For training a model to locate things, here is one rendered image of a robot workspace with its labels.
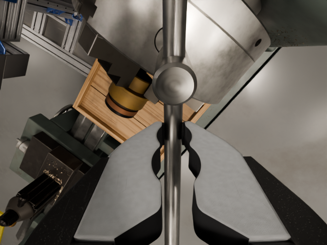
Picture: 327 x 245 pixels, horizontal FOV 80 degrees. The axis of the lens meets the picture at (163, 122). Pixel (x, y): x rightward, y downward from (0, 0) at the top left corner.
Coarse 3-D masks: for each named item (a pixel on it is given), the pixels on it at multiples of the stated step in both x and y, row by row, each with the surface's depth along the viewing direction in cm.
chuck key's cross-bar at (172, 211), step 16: (176, 0) 9; (176, 16) 9; (176, 32) 10; (176, 48) 10; (176, 112) 12; (176, 128) 12; (176, 144) 13; (176, 160) 13; (176, 176) 14; (176, 192) 14; (176, 208) 14; (176, 224) 15; (176, 240) 15
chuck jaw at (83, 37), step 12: (84, 0) 26; (84, 12) 26; (84, 36) 29; (96, 36) 27; (84, 48) 29; (96, 48) 28; (108, 48) 29; (108, 60) 31; (120, 60) 32; (108, 72) 33; (120, 72) 34; (132, 72) 36; (120, 84) 36
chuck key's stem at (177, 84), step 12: (168, 60) 9; (180, 60) 9; (156, 72) 9; (168, 72) 9; (180, 72) 9; (192, 72) 9; (156, 84) 9; (168, 84) 9; (180, 84) 9; (192, 84) 9; (156, 96) 10; (168, 96) 10; (180, 96) 10; (192, 96) 10
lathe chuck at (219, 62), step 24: (72, 0) 28; (96, 0) 24; (120, 0) 22; (144, 0) 21; (96, 24) 24; (120, 24) 23; (144, 24) 22; (192, 24) 22; (216, 24) 22; (120, 48) 24; (144, 48) 23; (192, 48) 23; (216, 48) 24; (240, 48) 25; (216, 72) 26; (240, 72) 30; (216, 96) 31
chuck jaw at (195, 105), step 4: (148, 88) 39; (148, 92) 40; (152, 92) 39; (144, 96) 40; (148, 96) 40; (152, 96) 40; (152, 100) 40; (156, 100) 40; (192, 100) 38; (196, 100) 38; (188, 104) 38; (192, 104) 38; (196, 104) 38; (200, 104) 38; (192, 108) 39; (196, 108) 38
